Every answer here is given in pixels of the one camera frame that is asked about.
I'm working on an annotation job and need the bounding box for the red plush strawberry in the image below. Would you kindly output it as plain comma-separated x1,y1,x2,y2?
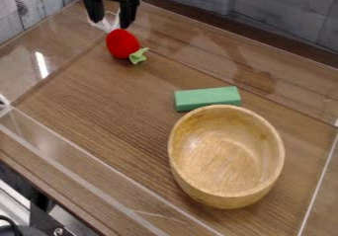
106,29,150,65

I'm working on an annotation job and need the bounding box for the green foam block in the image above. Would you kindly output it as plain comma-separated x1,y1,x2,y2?
174,86,242,112

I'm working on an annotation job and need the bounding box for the wooden bowl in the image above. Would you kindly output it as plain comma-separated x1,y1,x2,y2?
169,105,285,209

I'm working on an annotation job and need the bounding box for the clear acrylic tray enclosure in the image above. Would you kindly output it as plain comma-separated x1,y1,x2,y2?
0,3,338,236

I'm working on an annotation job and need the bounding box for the black metal table bracket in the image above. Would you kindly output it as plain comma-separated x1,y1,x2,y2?
30,204,76,236

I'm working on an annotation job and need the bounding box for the black cable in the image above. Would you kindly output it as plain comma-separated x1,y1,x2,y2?
0,215,24,236

